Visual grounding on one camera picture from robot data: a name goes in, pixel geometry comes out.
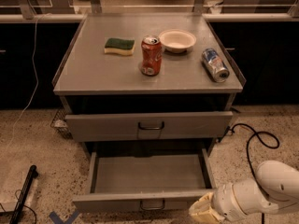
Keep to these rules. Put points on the grey drawer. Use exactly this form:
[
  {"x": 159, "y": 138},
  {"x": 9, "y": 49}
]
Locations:
[
  {"x": 158, "y": 182},
  {"x": 147, "y": 126}
]

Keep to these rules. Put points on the blue silver soda can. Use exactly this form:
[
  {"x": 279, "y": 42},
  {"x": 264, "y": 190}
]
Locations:
[{"x": 215, "y": 65}]

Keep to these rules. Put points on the white bowl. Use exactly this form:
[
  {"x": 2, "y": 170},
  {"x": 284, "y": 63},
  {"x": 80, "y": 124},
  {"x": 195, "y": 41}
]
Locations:
[{"x": 177, "y": 41}]

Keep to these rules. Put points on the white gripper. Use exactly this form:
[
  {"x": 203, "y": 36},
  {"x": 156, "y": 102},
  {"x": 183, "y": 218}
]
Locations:
[{"x": 224, "y": 199}]

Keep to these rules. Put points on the grey metal drawer cabinet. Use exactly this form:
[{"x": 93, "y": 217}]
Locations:
[{"x": 92, "y": 82}]

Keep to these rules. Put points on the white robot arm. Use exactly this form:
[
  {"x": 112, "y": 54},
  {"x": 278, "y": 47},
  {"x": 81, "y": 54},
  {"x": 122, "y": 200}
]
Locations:
[{"x": 274, "y": 190}]

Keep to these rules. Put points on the black bar on floor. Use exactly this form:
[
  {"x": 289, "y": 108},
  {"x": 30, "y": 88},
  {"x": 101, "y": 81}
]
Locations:
[{"x": 32, "y": 174}]

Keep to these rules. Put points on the red soda can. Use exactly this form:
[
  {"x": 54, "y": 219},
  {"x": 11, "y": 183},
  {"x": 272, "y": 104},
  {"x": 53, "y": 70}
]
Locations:
[{"x": 152, "y": 55}]

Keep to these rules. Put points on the green yellow sponge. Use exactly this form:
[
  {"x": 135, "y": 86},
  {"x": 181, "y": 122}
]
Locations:
[{"x": 124, "y": 47}]

